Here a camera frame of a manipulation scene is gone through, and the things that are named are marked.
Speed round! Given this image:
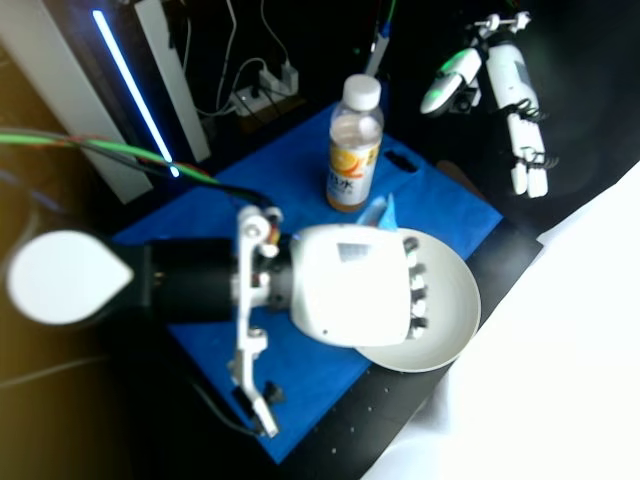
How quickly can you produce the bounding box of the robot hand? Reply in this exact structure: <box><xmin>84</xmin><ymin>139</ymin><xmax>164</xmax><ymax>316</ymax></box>
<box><xmin>288</xmin><ymin>223</ymin><xmax>432</xmax><ymax>350</ymax></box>
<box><xmin>419</xmin><ymin>43</ymin><xmax>551</xmax><ymax>200</ymax></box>

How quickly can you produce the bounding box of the light blue small object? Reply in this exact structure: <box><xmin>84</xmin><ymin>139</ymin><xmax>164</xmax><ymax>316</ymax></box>
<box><xmin>355</xmin><ymin>192</ymin><xmax>401</xmax><ymax>232</ymax></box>

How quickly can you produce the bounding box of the orange juice bottle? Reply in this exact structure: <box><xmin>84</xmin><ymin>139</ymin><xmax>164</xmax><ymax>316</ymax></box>
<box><xmin>325</xmin><ymin>73</ymin><xmax>385</xmax><ymax>214</ymax></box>

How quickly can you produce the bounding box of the white round plate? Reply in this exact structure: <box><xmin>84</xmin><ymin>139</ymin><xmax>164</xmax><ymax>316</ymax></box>
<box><xmin>352</xmin><ymin>227</ymin><xmax>482</xmax><ymax>374</ymax></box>

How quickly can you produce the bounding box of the blue cloth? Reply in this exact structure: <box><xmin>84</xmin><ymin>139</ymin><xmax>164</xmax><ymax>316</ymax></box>
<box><xmin>110</xmin><ymin>102</ymin><xmax>505</xmax><ymax>466</ymax></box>

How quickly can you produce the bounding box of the white backdrop sheet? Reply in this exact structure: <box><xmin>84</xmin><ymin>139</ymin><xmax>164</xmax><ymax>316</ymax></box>
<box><xmin>389</xmin><ymin>162</ymin><xmax>640</xmax><ymax>480</ymax></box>

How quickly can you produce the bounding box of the white power strip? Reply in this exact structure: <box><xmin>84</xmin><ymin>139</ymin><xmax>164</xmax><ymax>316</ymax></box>
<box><xmin>233</xmin><ymin>62</ymin><xmax>301</xmax><ymax>117</ymax></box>

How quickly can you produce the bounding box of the white tower with blue light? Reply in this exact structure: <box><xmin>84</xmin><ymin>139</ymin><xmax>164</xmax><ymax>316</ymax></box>
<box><xmin>0</xmin><ymin>0</ymin><xmax>212</xmax><ymax>205</ymax></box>

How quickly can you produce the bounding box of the blue white connector cable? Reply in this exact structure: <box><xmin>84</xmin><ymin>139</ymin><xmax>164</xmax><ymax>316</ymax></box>
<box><xmin>363</xmin><ymin>0</ymin><xmax>399</xmax><ymax>76</ymax></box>

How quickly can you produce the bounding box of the green and red cable bundle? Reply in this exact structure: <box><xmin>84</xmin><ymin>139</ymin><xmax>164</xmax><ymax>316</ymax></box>
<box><xmin>0</xmin><ymin>128</ymin><xmax>276</xmax><ymax>211</ymax></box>

